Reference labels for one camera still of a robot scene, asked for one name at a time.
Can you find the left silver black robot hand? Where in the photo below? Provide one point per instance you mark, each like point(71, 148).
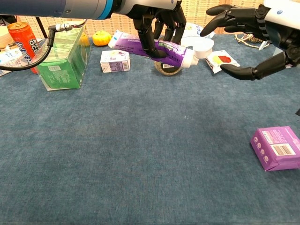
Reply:
point(147, 35)

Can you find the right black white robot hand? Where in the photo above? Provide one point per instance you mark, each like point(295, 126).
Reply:
point(288, 30)

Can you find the purple white tube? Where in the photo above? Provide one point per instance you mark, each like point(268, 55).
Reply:
point(178, 55)

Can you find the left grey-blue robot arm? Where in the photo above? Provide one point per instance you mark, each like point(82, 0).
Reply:
point(47, 7)

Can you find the glass jar with black lid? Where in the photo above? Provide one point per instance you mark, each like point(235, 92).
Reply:
point(167, 70)

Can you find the purple white juice carton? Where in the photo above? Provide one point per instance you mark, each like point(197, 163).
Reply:
point(114, 61)

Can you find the white snack bag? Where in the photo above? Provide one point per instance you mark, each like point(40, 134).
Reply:
point(194, 31)

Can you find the small cake packet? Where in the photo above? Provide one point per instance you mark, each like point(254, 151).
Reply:
point(222, 59)

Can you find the clear box of green packets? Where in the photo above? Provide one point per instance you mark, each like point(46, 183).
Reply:
point(61, 70)

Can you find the black tripod stand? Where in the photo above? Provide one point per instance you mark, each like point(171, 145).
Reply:
point(41, 28)

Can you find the purple box with barcode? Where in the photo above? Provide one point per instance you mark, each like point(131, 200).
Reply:
point(276, 150)

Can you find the red soda can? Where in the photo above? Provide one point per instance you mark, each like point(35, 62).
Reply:
point(23, 39)

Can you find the white blue milk carton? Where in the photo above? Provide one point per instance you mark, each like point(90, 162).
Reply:
point(10, 62)

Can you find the blue table cloth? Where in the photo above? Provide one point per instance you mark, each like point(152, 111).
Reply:
point(140, 175)

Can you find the beige bowl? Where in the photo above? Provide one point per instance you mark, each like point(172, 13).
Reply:
point(5, 37)

